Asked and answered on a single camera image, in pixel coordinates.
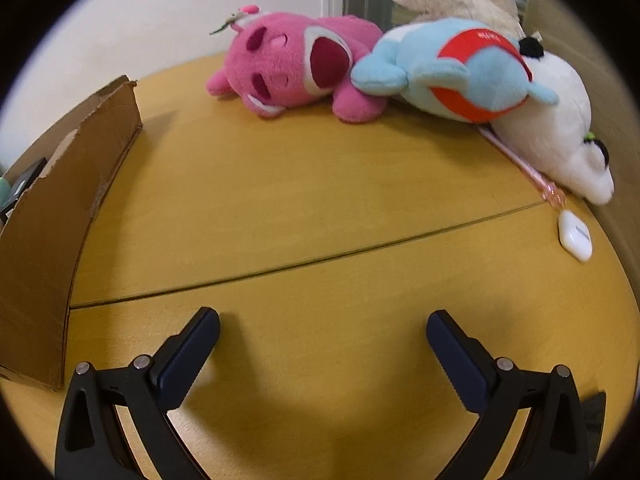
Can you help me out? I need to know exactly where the pink transparent pen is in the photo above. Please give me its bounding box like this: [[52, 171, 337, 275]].
[[477, 127, 566, 210]]

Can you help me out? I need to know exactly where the blue elephant plush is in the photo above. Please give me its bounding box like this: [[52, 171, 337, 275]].
[[350, 18, 560, 124]]

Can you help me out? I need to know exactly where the brown cardboard box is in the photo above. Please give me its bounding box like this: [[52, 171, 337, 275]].
[[1, 76, 142, 390]]

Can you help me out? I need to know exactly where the pink bear plush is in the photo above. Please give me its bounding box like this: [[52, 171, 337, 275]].
[[206, 6, 387, 124]]

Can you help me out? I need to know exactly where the white dog plush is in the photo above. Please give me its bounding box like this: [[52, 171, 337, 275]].
[[490, 37, 614, 206]]

